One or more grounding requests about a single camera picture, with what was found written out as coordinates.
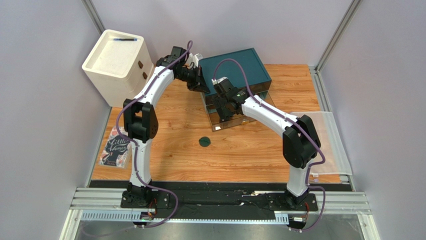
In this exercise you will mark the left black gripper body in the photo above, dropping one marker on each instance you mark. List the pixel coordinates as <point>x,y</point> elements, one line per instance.
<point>189,76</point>

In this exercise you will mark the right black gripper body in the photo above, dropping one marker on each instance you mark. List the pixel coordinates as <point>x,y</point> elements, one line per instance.
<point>220,109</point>

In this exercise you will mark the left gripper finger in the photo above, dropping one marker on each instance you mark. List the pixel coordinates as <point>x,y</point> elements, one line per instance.
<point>200,77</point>
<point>198,88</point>

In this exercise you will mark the clear plastic drawer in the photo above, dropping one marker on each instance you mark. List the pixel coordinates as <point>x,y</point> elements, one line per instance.
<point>218,125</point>

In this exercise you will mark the teal drawer organizer box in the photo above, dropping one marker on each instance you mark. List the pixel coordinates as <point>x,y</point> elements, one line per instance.
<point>257,76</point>

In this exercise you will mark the dark green round compact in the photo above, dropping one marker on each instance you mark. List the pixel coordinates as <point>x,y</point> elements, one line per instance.
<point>204,141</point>

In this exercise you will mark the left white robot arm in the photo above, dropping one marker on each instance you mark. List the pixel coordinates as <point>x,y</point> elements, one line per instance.
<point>141,123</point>

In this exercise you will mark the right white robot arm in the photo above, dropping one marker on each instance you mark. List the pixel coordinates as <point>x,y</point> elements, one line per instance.
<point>300,141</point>

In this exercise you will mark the white drawer cabinet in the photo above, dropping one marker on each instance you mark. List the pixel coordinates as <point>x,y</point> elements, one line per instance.
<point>119,69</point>

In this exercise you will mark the Little Women book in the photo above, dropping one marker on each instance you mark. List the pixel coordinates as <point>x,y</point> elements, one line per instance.
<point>116,152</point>

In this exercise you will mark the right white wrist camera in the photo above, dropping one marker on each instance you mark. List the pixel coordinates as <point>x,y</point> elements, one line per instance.
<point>217,81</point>

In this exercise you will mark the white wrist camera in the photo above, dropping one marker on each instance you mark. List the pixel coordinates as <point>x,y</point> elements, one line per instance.
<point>217,81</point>
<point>196,58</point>

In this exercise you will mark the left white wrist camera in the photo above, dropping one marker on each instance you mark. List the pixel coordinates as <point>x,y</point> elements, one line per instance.
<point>196,58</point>

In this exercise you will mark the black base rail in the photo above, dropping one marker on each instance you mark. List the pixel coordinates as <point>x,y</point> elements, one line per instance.
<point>168,196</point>

